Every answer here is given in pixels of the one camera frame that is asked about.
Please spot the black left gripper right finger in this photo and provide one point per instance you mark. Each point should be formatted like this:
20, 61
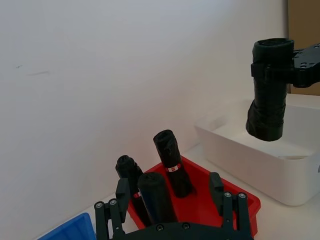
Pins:
217, 190

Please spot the thick black bag roll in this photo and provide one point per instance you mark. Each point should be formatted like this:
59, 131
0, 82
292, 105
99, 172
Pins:
268, 107

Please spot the brown board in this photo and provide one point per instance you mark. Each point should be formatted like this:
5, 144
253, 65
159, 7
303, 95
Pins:
303, 22

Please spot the red plastic bin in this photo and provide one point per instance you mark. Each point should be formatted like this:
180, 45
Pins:
200, 180

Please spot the blue plastic bin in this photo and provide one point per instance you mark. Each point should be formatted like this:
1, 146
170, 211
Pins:
72, 228

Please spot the thin black bag roll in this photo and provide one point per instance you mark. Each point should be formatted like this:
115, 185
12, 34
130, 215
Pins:
130, 167

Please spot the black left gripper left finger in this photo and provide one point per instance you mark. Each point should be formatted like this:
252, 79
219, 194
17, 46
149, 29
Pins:
122, 190

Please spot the black bag roll white band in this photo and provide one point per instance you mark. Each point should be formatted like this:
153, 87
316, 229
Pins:
172, 160

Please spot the white plastic bin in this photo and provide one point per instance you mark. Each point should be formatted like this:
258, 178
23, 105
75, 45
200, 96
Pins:
270, 170

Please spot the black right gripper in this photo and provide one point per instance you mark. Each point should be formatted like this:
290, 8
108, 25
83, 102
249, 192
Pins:
308, 63

